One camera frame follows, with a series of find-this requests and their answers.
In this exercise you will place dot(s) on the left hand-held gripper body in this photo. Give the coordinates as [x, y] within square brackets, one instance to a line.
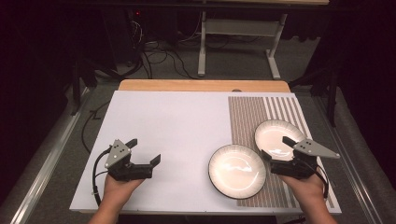
[129, 171]

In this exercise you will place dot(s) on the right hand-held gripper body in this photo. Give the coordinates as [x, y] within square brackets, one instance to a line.
[292, 168]

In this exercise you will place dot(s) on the white plate with dark rim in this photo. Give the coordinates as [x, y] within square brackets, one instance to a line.
[236, 171]
[274, 137]

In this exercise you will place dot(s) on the person's left hand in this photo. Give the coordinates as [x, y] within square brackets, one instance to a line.
[120, 193]

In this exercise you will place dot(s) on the person's right hand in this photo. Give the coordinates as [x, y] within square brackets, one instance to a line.
[306, 189]

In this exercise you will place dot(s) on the white board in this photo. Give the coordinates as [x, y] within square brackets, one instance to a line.
[155, 124]

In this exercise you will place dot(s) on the brown striped mat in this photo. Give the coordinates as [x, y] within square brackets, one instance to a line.
[249, 124]

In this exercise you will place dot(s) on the black stand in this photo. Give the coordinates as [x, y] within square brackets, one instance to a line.
[76, 87]
[332, 93]

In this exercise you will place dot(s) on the wooden table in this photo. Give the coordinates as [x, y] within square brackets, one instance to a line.
[202, 85]

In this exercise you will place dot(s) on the dark computer tower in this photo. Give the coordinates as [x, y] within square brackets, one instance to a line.
[124, 37]

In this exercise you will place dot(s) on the aluminium rail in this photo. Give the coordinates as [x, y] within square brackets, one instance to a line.
[348, 161]
[46, 165]

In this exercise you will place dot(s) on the white metal stand frame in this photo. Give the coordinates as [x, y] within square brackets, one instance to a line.
[201, 46]

